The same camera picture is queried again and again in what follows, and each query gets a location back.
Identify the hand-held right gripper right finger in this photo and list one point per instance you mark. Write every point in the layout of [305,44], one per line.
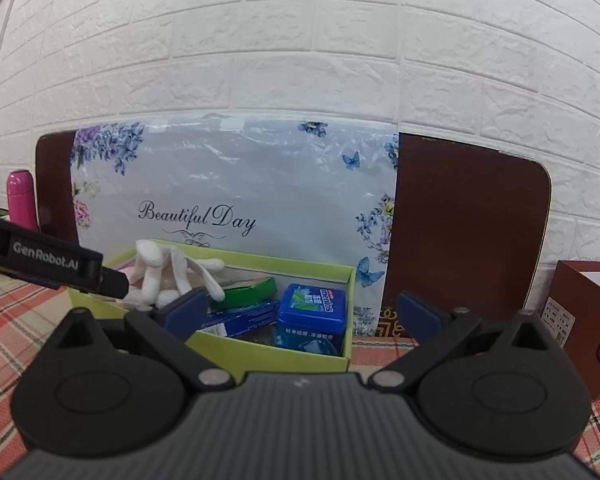
[420,312]

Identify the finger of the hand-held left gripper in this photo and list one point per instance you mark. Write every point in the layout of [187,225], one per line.
[115,282]

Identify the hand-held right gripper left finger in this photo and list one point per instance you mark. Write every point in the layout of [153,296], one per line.
[185,307]

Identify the pink cloth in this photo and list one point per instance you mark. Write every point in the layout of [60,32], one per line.
[126,272]

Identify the white glove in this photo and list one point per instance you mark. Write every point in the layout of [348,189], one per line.
[152,270]

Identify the blue medicine box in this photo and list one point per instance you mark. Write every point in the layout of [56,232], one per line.
[245,317]

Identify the small green box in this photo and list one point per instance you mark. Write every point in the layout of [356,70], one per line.
[250,292]

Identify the green cardboard box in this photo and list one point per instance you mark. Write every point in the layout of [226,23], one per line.
[260,355]

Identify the blue mint tin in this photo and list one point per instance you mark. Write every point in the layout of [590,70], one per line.
[310,310]

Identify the pink thermos bottle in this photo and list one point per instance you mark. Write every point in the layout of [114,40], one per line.
[22,200]

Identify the brown wooden board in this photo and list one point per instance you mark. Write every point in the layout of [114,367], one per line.
[465,230]

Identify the red plaid tablecloth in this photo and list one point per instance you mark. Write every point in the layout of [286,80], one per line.
[10,350]

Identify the floral printed plastic bag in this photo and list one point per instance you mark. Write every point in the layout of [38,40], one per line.
[240,175]

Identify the brown gift box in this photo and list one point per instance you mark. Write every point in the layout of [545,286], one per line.
[585,320]

